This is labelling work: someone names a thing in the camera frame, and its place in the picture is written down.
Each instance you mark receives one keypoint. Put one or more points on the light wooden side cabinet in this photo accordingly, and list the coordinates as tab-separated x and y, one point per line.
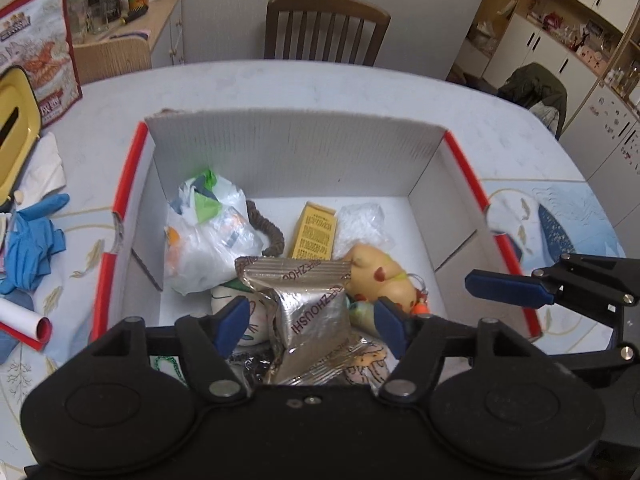
160	15

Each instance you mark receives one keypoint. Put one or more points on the yellow plush dog toy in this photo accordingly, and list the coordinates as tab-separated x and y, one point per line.
380	275

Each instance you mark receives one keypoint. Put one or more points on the red printed snack bag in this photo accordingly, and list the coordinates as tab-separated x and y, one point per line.
35	50

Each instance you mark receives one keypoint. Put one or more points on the yellow black screwdriver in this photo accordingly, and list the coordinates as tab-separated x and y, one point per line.
134	16

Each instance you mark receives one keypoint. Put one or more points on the dark foil packet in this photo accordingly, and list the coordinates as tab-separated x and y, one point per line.
250	362

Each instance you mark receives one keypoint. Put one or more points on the blue rubber gloves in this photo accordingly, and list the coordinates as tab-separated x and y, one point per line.
30	245

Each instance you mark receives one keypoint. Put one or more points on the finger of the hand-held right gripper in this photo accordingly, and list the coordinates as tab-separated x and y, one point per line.
625	357
510	287

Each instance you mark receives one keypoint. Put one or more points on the small yellow box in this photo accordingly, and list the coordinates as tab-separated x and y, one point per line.
312	232

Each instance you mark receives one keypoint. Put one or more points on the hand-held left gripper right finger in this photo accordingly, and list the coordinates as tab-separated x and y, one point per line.
390	327

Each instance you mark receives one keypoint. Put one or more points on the red cardboard box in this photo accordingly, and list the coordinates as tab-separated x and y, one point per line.
300	150

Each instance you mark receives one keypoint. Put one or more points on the yellow tissue box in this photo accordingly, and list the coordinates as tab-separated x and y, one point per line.
15	125

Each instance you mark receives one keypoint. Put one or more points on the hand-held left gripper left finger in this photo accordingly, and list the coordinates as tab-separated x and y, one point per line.
232	322

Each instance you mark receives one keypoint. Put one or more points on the brown wooden chair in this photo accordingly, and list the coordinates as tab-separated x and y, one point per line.
325	5

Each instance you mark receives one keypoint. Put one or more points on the rolled red white paper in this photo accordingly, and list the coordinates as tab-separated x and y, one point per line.
20	317

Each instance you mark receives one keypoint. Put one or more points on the white padded vest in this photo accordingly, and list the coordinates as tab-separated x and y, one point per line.
545	115

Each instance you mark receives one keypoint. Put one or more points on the white tissue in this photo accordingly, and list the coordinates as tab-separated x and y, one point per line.
45	165

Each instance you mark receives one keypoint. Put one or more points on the clear bag of white pellets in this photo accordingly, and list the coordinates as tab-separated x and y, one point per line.
360	222

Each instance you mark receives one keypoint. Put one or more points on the silver foil snack packet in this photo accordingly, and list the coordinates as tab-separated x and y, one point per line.
310	320

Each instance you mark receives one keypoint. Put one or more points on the dark green jacket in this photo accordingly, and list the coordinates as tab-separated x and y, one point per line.
530	82

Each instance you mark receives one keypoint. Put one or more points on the printed clear snack packet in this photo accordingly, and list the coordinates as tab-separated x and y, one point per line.
367	367

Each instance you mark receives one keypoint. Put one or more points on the white plastic bag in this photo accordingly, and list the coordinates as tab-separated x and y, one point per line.
210	255

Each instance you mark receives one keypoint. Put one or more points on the green face sachet with tassel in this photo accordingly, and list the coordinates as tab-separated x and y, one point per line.
257	322

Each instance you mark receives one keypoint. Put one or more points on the light blue shoe charm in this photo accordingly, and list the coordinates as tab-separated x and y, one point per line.
362	316

